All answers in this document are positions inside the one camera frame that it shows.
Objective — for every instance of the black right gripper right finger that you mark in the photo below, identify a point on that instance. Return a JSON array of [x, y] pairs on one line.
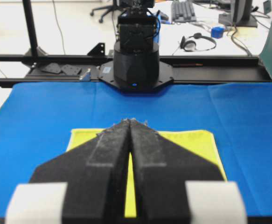
[[176, 186]]

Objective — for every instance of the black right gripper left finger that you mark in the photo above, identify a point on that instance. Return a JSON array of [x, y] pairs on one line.
[[85, 185]]

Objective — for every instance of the yellow-green towel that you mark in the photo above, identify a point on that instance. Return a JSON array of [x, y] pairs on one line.
[[200, 142]]

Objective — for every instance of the blue table cloth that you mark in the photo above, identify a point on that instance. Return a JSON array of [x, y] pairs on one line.
[[37, 118]]

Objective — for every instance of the white headphones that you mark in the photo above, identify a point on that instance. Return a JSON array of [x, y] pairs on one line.
[[189, 45]]

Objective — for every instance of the blue small box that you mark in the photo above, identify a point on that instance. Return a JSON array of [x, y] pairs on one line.
[[217, 32]]

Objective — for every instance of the black keyboard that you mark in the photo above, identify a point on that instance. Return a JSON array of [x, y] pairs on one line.
[[182, 11]]

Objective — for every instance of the black monitor stand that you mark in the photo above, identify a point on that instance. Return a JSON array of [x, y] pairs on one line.
[[240, 15]]

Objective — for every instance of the black perforated bracket plates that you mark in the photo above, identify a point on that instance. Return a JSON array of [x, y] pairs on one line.
[[66, 69]]

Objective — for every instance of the black aluminium frame rail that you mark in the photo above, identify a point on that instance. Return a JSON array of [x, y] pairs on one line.
[[174, 69]]

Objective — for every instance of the black vertical frame post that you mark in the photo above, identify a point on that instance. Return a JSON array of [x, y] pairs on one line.
[[30, 26]]

